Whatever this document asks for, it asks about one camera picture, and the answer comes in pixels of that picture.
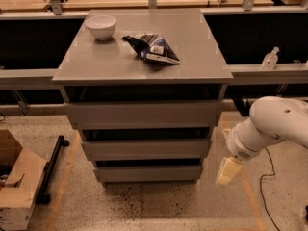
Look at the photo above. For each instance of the grey middle drawer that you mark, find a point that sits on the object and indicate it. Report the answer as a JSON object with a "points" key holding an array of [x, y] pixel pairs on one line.
{"points": [[146, 149]]}

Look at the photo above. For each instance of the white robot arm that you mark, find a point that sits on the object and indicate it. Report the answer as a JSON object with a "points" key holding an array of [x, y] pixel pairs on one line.
{"points": [[271, 120]]}

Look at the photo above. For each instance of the white ceramic bowl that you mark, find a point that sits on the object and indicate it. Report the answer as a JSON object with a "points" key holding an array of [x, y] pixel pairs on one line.
{"points": [[102, 27]]}

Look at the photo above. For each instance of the grey drawer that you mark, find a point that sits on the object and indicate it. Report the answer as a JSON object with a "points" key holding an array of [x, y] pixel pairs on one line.
{"points": [[147, 174], [146, 149], [135, 115]]}

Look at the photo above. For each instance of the black metal bar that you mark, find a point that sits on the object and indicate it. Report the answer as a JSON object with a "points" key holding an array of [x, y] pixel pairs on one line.
{"points": [[43, 197]]}

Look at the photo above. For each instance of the blue chip bag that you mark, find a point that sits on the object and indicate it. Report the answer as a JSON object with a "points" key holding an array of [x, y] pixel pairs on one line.
{"points": [[152, 48]]}

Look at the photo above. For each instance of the clear sanitizer bottle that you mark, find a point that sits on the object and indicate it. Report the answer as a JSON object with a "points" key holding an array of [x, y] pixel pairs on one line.
{"points": [[270, 60]]}

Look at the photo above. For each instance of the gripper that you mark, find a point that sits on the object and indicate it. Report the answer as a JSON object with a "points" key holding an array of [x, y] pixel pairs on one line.
{"points": [[238, 146]]}

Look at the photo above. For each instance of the grey bottom drawer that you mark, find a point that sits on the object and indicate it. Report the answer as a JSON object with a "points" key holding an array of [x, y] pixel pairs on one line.
{"points": [[147, 174]]}

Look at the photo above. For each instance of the cardboard box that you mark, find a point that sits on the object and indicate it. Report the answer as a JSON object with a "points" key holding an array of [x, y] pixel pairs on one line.
{"points": [[21, 175]]}

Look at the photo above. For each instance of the grey top drawer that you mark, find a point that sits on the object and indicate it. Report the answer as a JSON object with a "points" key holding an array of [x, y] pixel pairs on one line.
{"points": [[135, 115]]}

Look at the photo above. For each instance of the black power adapter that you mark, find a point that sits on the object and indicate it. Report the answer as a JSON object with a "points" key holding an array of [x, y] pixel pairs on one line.
{"points": [[242, 107]]}

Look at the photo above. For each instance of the grey drawer cabinet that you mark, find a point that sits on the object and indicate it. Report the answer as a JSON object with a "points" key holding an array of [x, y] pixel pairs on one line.
{"points": [[111, 71]]}

